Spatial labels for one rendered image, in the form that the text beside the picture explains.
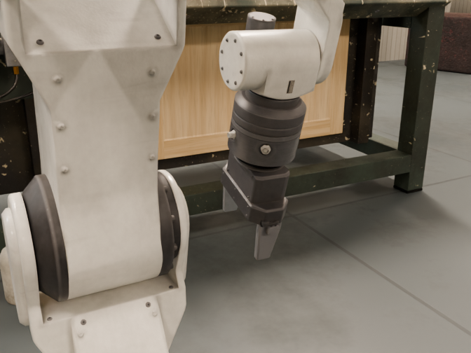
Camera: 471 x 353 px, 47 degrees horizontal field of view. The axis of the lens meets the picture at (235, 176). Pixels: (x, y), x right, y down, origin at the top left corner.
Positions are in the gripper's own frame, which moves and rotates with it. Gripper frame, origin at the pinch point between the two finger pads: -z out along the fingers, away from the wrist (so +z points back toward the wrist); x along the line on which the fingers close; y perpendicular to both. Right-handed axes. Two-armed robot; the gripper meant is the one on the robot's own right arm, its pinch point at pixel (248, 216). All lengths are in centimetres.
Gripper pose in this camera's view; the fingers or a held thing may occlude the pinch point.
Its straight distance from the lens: 74.5
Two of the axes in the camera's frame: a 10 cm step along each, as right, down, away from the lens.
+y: -9.0, 1.2, -4.2
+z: 1.4, -8.2, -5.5
